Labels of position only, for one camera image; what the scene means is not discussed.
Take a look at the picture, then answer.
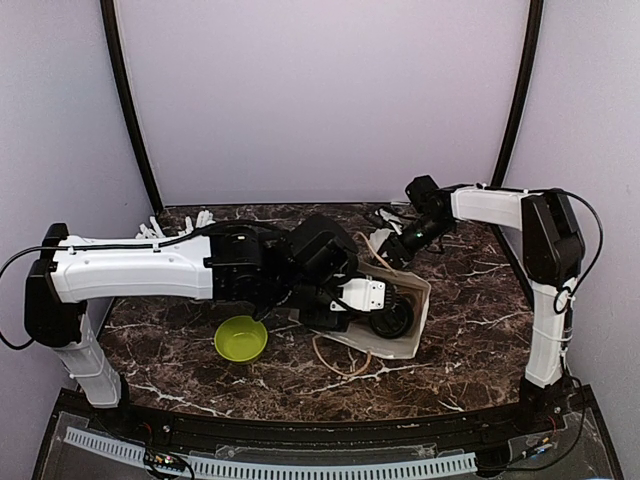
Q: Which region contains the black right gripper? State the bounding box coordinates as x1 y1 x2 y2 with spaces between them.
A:
370 213 453 270

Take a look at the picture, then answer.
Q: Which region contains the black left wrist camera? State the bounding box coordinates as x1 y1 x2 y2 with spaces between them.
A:
287 214 358 285

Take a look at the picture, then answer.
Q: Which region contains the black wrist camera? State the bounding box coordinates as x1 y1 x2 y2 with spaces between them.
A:
405 175 442 215
287 214 358 285

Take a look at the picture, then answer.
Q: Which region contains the black corner frame post left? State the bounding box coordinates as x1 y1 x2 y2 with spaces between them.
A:
99 0 164 214

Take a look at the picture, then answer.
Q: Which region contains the lime green bowl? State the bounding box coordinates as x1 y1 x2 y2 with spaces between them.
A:
214 315 268 364

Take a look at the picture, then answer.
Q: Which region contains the white paper coffee cup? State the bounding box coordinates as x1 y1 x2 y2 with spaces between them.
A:
368 285 415 340

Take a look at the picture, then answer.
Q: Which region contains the black front table rail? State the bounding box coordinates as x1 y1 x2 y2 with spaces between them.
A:
54 387 596 456

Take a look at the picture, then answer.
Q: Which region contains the black corner frame post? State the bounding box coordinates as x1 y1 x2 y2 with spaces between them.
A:
99 0 164 214
490 0 544 187

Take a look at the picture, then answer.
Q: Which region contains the white slotted cable duct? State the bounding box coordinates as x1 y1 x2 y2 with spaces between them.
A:
63 427 477 479

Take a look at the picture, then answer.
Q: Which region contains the brown paper takeout bag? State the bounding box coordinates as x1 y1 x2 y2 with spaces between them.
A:
289 230 432 379

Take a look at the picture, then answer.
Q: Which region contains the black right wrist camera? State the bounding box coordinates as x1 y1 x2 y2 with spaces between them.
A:
405 175 442 215

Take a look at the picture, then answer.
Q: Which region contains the bundle of white wrapped straws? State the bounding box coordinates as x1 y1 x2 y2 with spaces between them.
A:
134 210 216 240

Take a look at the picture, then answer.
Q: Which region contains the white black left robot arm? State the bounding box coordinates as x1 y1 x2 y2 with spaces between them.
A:
23 215 396 436

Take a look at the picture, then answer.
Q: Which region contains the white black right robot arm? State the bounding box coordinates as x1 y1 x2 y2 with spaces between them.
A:
370 176 585 389

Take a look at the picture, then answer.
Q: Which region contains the black corner frame post right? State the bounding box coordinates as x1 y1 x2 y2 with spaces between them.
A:
490 0 544 187

